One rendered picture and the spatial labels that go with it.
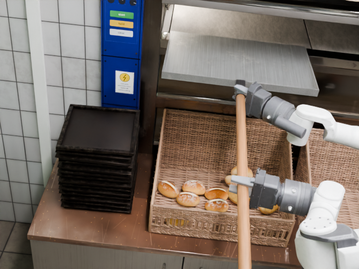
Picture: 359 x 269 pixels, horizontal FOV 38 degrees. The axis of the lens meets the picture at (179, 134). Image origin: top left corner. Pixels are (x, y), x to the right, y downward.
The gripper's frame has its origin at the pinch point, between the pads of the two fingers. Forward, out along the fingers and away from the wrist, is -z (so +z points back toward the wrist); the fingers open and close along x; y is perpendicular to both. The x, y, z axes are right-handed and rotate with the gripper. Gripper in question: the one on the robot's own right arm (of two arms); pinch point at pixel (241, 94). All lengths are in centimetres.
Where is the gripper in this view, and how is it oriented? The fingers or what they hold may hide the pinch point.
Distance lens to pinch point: 175.4
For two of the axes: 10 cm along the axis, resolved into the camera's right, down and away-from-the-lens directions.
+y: -6.3, 4.3, -6.4
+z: 7.7, 4.5, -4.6
